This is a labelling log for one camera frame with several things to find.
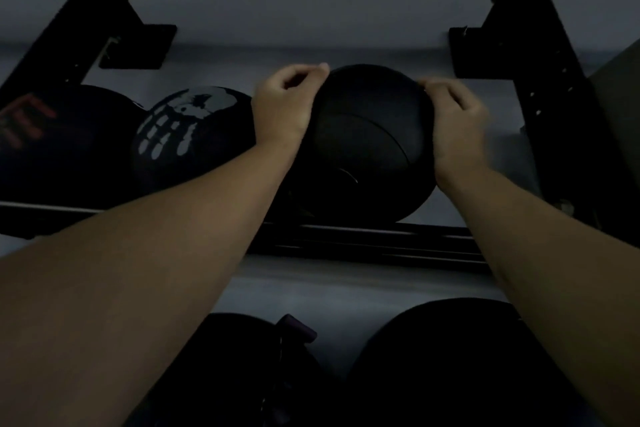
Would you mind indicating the small black slam ball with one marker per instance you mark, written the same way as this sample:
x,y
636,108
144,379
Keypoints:
x,y
370,151

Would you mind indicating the large black leather medicine ball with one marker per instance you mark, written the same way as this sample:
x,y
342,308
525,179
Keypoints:
x,y
450,366

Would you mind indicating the black metal rack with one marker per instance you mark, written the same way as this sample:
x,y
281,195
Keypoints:
x,y
500,51

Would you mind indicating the ball with white handprint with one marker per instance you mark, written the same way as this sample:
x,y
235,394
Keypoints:
x,y
200,161

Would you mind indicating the person's left forearm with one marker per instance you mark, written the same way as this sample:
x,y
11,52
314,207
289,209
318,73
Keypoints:
x,y
125,291

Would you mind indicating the black white-stitched medicine ball purple tag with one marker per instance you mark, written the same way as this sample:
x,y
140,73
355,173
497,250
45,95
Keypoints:
x,y
225,381

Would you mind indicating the person's right forearm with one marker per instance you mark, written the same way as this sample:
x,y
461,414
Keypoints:
x,y
565,281

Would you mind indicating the large beige box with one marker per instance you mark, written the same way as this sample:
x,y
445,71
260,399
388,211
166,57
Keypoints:
x,y
620,106

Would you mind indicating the person's right hand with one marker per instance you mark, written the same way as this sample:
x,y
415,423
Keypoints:
x,y
460,136

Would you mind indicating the person's left hand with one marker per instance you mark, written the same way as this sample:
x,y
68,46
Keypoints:
x,y
280,111

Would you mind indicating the ball with red handprint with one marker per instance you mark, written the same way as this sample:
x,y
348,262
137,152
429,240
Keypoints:
x,y
85,151

